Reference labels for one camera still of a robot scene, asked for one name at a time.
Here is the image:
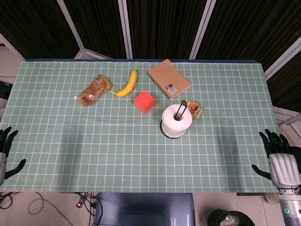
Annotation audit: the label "white metal rack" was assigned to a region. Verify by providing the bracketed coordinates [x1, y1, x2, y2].
[273, 106, 301, 142]

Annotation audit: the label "white toilet paper roll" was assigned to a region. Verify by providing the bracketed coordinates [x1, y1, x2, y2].
[161, 104, 193, 138]

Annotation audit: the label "brown spiral notebook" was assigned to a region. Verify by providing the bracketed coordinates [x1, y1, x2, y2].
[146, 58, 192, 100]

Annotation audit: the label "black folding partition panel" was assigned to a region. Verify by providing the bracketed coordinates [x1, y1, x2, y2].
[195, 0, 301, 71]
[0, 0, 82, 60]
[63, 0, 129, 59]
[126, 0, 211, 60]
[265, 55, 301, 111]

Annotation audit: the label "bread in clear wrapper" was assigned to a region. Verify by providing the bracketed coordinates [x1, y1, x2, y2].
[73, 74, 113, 107]

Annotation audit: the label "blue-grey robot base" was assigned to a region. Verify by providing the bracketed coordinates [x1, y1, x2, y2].
[94, 192, 196, 226]

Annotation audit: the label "green yellow snack packet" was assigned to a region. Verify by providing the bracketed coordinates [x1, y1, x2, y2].
[183, 99, 204, 120]

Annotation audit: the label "green checked tablecloth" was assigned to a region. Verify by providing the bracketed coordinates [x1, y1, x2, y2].
[0, 60, 280, 194]

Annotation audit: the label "thin black floor cables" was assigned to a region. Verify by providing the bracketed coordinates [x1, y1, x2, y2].
[0, 192, 22, 210]

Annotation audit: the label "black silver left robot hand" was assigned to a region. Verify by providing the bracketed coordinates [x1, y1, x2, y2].
[0, 127, 27, 186]

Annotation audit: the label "yellow banana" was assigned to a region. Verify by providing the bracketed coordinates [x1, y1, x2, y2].
[111, 69, 138, 97]

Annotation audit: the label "black trash bin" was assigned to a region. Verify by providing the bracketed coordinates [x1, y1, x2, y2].
[207, 209, 256, 226]

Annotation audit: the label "black cable bundle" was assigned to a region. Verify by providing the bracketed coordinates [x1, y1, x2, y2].
[83, 192, 104, 226]

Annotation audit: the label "red cube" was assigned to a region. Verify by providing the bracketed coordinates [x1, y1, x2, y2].
[134, 91, 155, 115]

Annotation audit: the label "black device on floor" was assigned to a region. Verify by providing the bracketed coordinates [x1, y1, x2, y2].
[0, 81, 13, 100]

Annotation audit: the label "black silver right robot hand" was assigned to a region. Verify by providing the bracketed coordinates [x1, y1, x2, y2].
[251, 129, 301, 189]

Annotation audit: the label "grey cable loop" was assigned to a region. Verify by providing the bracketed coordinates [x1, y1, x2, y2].
[27, 192, 73, 226]

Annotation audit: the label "red tipped plug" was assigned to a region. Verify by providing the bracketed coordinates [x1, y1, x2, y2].
[75, 196, 86, 209]

